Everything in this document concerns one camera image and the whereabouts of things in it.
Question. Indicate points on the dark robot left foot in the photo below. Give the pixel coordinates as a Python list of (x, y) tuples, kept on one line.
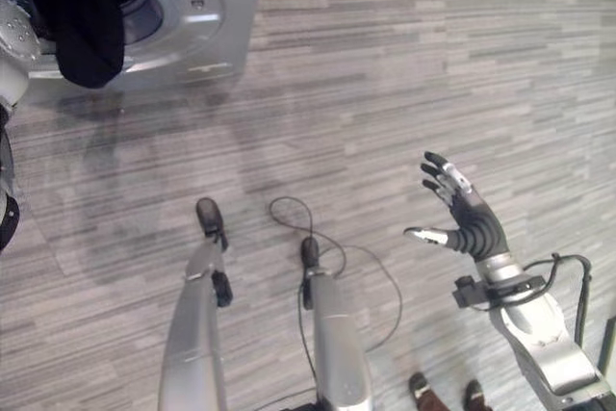
[(209, 216)]

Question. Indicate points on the black garment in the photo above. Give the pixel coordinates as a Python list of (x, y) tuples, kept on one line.
[(89, 31)]

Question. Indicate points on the silver robot right leg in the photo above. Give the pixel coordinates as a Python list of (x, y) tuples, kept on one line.
[(337, 334)]

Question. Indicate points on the silver front-load washing machine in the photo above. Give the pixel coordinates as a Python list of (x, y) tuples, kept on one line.
[(216, 35)]

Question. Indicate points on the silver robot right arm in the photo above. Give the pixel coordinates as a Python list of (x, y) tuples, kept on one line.
[(548, 334)]

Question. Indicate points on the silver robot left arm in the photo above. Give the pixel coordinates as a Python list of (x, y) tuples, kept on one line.
[(14, 40)]

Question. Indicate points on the dark robot right foot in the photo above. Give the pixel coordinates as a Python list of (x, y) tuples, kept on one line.
[(310, 252)]

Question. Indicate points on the person's foot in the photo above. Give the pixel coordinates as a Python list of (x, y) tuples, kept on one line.
[(419, 389), (474, 394)]

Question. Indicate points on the black wrist clamp with camera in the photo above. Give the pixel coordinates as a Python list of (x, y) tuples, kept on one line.
[(481, 291)]

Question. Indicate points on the dark robot foot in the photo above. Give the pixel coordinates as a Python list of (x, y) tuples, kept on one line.
[(310, 252), (209, 216)]

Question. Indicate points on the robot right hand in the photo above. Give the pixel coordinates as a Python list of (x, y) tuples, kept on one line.
[(474, 225)]

